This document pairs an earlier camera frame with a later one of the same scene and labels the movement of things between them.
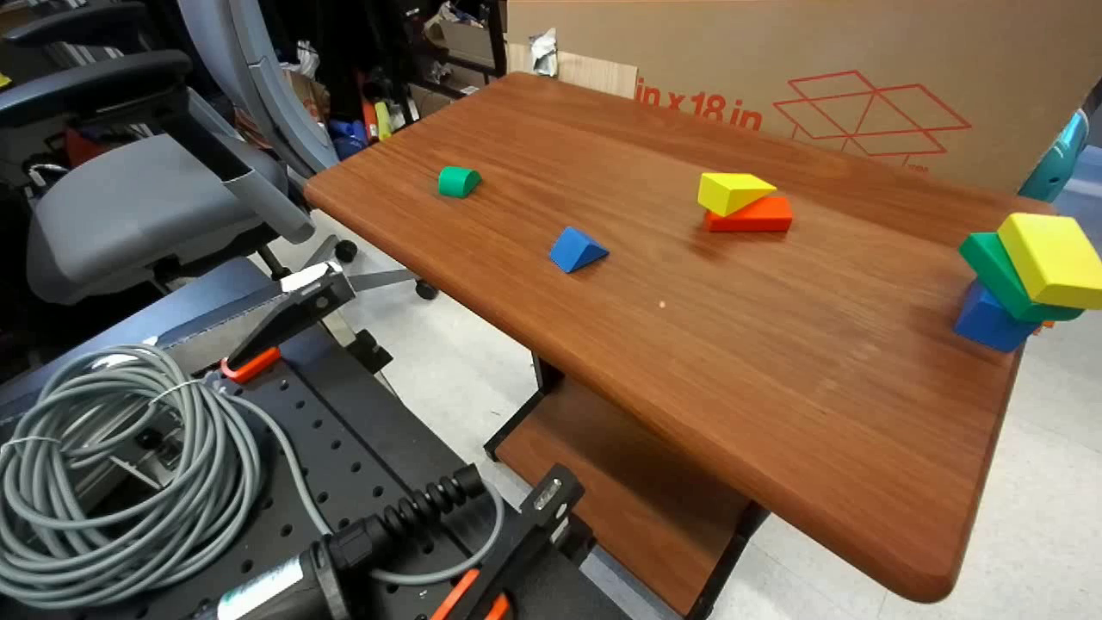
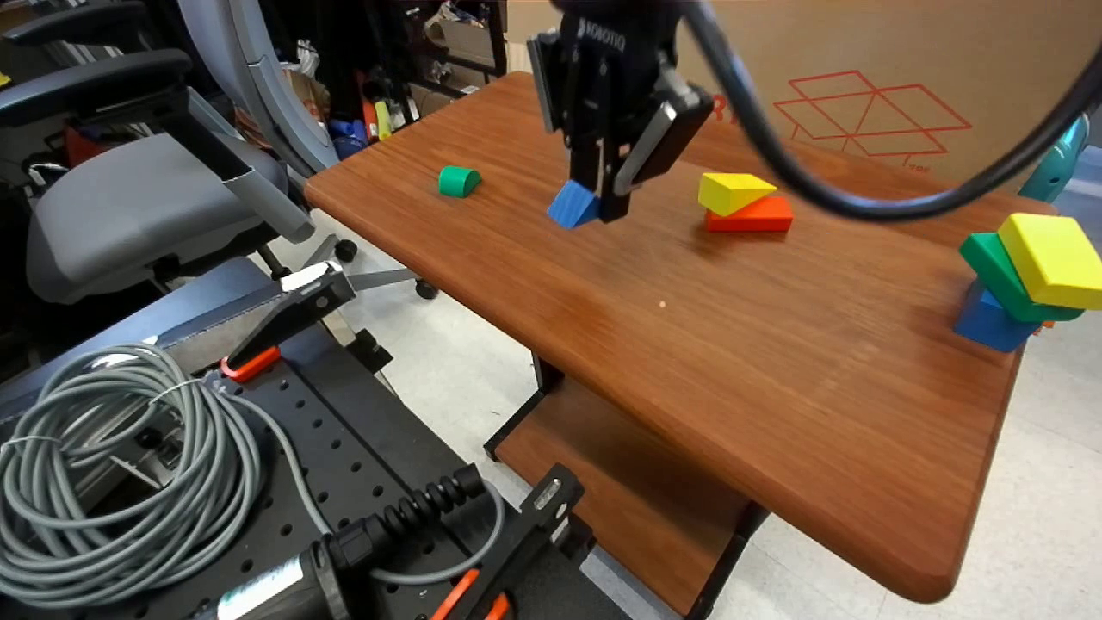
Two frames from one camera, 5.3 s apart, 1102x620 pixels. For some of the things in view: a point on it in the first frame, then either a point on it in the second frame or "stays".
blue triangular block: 574,249 to 574,204
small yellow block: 729,192 stays
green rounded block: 461,182 stays
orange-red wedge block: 754,218 stays
